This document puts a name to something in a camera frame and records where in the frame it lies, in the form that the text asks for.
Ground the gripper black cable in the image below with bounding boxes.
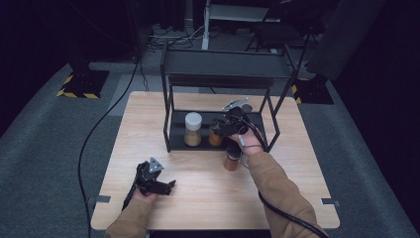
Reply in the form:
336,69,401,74
121,180,139,211
231,113,331,238

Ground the grey padded curtain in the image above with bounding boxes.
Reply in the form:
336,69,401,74
304,0,388,81

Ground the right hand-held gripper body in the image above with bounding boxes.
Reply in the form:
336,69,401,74
216,97,256,139

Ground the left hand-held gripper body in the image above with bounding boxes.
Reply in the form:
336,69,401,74
133,157,166,195

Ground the bundle of floor cables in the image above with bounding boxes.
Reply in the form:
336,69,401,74
147,23,206,52

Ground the white metal frame stand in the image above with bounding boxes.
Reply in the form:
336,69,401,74
201,0,282,52

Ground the person's right hand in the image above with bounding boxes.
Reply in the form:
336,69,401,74
229,126,265,157

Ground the long black floor cable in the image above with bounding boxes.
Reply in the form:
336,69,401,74
76,56,144,238

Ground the black metal two-tier rack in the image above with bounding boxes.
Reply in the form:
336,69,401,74
159,42,299,154

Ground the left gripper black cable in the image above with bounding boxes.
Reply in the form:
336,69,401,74
121,180,139,211

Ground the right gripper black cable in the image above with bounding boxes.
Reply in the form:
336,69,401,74
231,113,331,238

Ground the black base with yellow stripes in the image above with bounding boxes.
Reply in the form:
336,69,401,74
55,68,111,100
290,76,335,105

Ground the person's left hand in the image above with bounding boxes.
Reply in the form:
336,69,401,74
131,188,160,204

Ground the black-lid jar of red spice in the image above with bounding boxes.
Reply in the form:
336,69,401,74
223,143,243,173

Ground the jar of orange spice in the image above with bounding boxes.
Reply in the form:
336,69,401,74
208,127,225,148

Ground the white-lid jar of tan powder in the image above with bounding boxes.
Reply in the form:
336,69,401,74
183,111,203,148

